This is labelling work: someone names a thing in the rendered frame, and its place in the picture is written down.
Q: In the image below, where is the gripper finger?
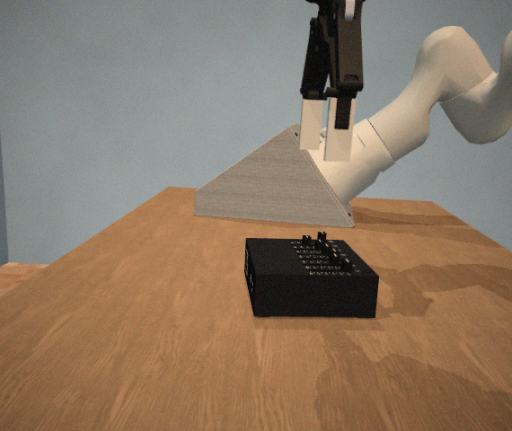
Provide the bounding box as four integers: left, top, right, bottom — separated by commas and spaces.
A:
317, 0, 364, 163
298, 18, 329, 150

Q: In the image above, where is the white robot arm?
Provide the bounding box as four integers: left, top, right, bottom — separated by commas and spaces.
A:
307, 26, 512, 207

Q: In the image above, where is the black lighting desk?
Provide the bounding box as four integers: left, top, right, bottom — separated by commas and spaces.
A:
244, 232, 379, 319

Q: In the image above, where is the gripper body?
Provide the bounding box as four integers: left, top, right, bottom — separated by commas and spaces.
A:
305, 0, 336, 52

